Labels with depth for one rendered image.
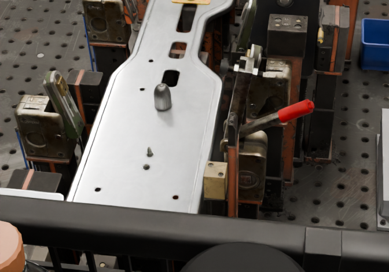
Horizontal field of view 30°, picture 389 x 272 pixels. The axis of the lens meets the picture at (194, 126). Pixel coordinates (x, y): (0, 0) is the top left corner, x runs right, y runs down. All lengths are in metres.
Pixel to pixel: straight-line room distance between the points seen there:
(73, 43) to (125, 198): 0.88
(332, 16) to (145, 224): 1.02
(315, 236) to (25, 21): 1.74
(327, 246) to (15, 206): 0.20
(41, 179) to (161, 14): 0.48
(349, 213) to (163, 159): 0.49
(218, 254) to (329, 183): 1.26
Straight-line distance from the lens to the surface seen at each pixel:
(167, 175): 1.21
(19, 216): 0.47
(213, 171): 1.13
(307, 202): 1.57
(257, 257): 0.36
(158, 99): 1.31
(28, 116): 1.30
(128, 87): 1.38
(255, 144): 1.19
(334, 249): 0.44
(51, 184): 1.26
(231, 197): 1.12
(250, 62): 1.08
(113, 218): 0.46
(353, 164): 1.66
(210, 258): 0.36
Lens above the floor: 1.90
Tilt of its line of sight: 44 degrees down
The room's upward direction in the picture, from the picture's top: 3 degrees counter-clockwise
